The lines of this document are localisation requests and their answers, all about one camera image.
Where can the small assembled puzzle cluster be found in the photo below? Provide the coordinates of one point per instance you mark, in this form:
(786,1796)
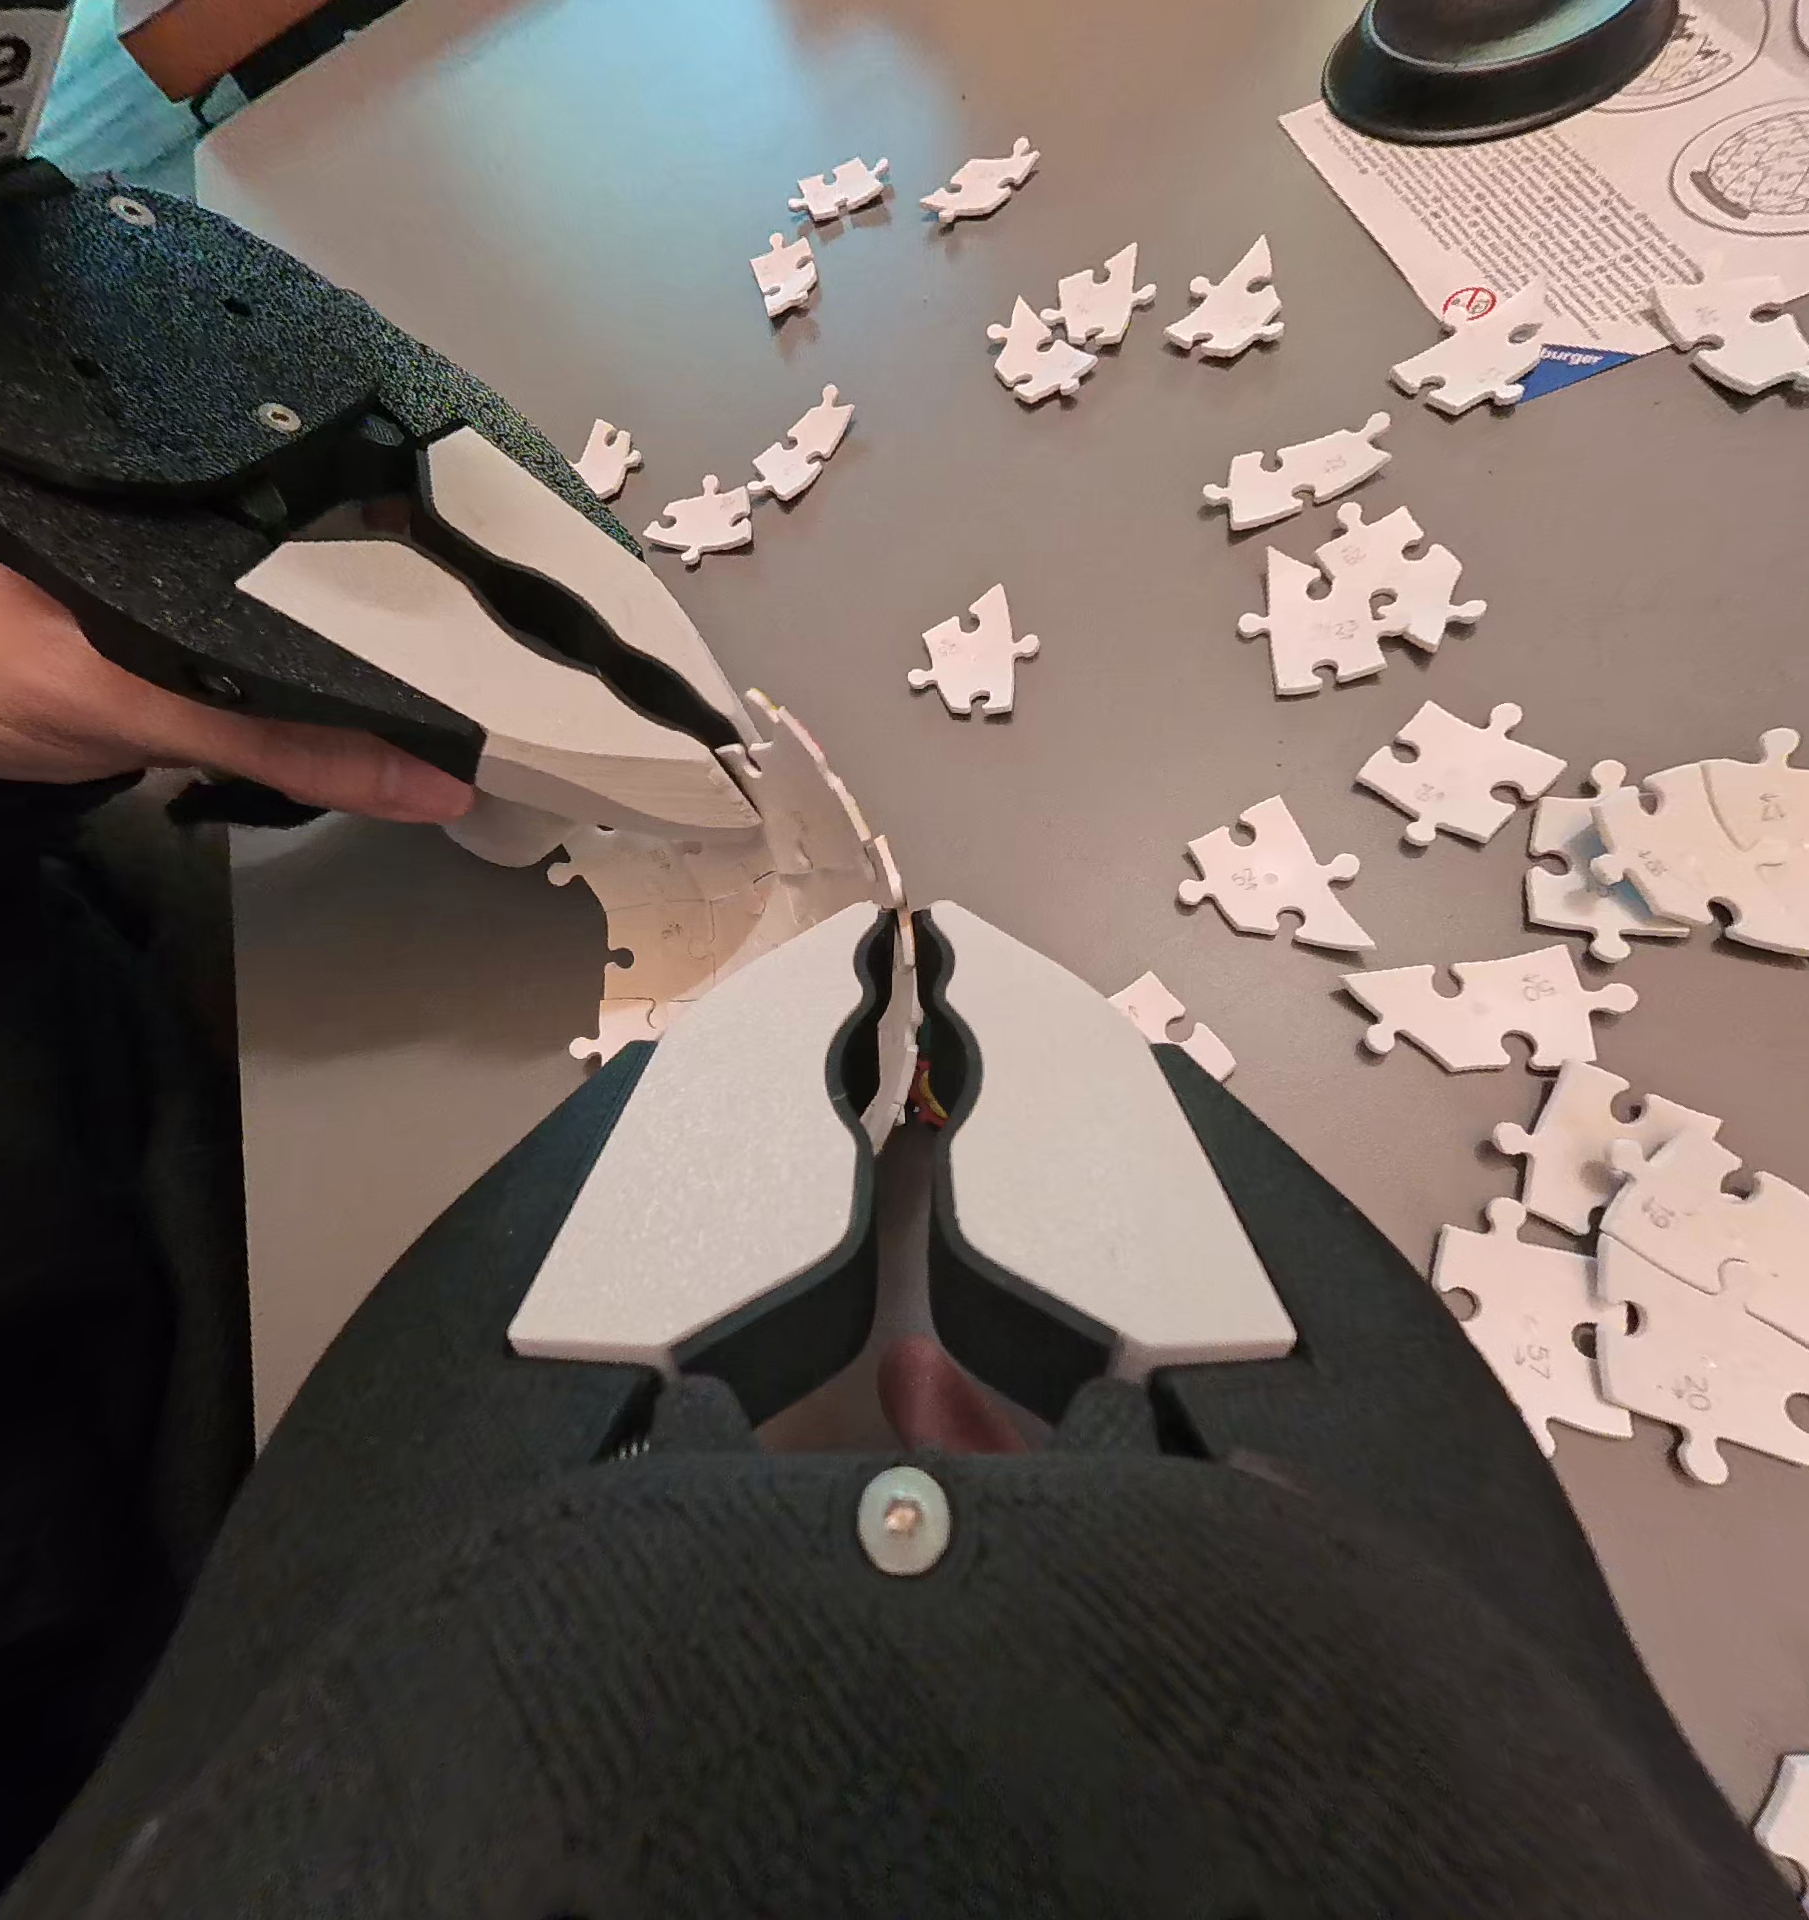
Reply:
(1731,1319)

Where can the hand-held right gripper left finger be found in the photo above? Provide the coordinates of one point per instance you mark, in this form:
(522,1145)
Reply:
(710,1185)

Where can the person's left hand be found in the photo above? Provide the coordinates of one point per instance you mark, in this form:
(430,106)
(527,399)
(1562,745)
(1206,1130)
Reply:
(63,703)

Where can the narrow curved white puzzle strip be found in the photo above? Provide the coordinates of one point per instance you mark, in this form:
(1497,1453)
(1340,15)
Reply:
(831,794)

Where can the printed paper instruction sheet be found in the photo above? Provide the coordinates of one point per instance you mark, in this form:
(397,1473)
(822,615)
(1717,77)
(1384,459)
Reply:
(1567,225)

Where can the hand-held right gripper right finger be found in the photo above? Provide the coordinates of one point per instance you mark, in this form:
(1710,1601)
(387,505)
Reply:
(1098,1198)

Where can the black round ball stand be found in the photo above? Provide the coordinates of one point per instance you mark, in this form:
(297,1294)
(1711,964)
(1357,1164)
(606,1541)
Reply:
(1488,65)

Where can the person's right hand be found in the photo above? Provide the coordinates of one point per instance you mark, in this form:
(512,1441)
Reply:
(935,1401)

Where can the flat assembled white puzzle section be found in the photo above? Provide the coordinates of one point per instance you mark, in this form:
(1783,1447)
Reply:
(1716,857)

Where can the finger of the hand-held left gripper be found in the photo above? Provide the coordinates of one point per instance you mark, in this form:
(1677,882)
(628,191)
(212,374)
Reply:
(574,554)
(543,720)

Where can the white puzzle pieces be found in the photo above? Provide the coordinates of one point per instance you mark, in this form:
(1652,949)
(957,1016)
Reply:
(978,653)

